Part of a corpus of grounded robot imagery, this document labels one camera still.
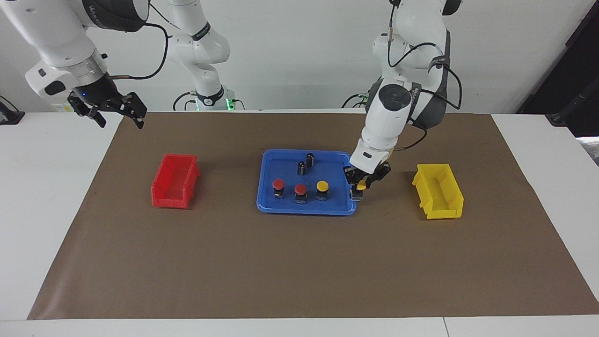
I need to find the yellow plastic bin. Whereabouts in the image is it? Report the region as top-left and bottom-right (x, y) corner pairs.
(412, 163), (465, 220)

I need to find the black backdrop panel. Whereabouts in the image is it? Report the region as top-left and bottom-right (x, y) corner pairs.
(517, 0), (599, 137)

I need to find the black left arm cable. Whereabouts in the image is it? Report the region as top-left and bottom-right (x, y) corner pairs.
(386, 0), (464, 153)

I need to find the blue plastic tray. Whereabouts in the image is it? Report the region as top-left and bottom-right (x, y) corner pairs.
(256, 149), (358, 216)

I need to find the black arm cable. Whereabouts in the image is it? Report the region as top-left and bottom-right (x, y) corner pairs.
(108, 2), (188, 81)
(386, 0), (464, 153)

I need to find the black tripod leg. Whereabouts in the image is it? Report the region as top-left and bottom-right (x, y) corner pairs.
(545, 89), (599, 127)

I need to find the black clamp mount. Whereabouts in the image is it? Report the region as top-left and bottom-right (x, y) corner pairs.
(0, 96), (25, 125)

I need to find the grey plastic sheet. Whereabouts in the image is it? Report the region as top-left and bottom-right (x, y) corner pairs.
(578, 137), (599, 167)

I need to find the red plastic bin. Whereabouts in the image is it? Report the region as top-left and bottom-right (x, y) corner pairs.
(151, 154), (201, 209)

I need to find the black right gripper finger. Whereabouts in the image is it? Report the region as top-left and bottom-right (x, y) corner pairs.
(119, 92), (148, 130)
(87, 105), (108, 128)

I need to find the black base cable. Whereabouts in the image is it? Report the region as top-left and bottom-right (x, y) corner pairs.
(343, 91), (371, 110)

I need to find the brown table mat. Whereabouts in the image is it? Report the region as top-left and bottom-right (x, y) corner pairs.
(27, 111), (599, 320)

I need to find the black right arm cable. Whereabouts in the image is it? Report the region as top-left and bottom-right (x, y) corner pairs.
(108, 2), (188, 81)

